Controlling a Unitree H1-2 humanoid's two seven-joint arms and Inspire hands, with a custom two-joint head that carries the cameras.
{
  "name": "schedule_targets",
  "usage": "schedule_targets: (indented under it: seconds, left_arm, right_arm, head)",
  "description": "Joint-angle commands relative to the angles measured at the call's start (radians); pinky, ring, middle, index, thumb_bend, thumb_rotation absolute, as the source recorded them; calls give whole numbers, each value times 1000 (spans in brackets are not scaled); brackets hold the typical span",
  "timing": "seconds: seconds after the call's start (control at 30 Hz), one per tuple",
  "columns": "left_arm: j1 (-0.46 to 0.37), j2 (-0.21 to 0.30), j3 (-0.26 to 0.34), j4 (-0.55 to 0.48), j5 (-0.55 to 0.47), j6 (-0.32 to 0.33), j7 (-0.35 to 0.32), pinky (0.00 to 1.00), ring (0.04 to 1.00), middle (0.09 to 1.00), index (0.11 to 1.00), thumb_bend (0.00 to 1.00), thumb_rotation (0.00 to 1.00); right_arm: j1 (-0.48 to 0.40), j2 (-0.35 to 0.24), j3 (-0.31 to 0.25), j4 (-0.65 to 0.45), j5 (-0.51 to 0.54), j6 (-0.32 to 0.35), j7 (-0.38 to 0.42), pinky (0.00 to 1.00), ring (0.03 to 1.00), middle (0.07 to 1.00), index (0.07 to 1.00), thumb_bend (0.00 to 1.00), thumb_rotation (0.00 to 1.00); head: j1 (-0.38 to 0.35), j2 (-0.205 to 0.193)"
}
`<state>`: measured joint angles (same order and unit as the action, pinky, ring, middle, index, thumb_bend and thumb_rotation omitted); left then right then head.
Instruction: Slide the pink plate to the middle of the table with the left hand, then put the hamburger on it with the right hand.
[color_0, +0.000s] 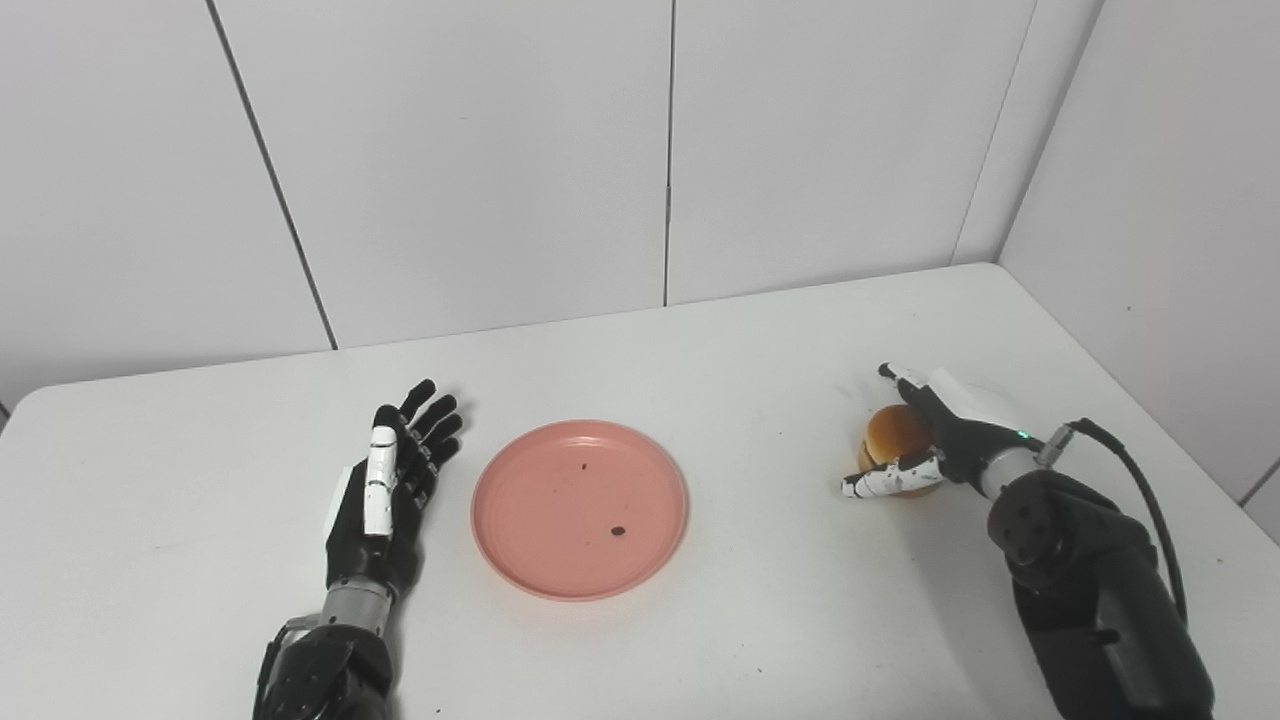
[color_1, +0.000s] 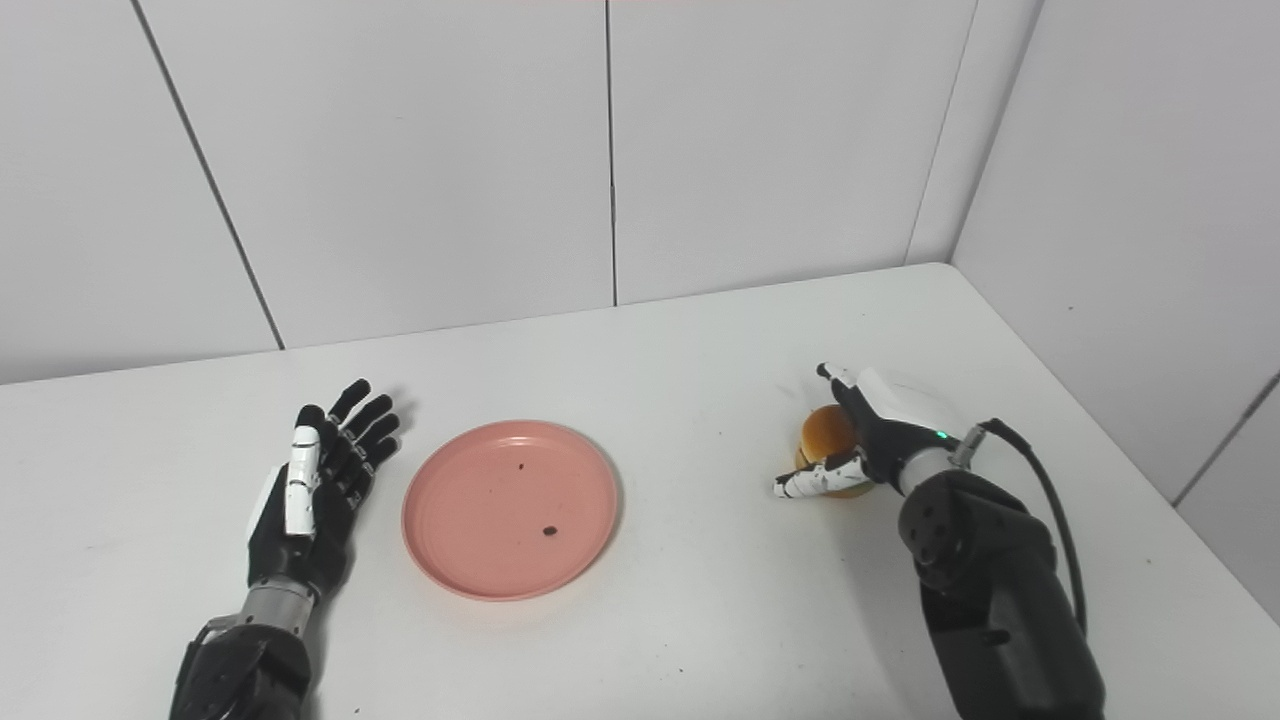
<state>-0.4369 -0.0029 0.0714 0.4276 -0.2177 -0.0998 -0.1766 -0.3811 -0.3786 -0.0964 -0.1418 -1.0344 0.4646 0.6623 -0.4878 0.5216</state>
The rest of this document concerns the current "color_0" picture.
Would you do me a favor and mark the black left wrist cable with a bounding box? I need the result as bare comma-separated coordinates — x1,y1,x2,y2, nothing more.
250,617,321,720

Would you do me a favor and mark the pink round plate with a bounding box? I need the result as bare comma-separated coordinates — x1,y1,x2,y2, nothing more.
471,419,690,602

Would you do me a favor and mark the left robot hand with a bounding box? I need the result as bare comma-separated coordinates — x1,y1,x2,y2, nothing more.
325,379,464,598

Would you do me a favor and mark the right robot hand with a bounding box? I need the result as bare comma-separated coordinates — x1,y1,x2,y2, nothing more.
841,362,1046,500

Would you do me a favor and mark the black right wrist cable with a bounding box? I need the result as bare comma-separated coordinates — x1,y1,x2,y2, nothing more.
1036,417,1189,626

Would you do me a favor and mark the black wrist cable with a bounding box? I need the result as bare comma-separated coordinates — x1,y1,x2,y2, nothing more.
250,617,321,720
1036,417,1189,626

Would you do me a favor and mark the toy hamburger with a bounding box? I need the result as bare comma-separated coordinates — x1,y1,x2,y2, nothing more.
857,404,943,500

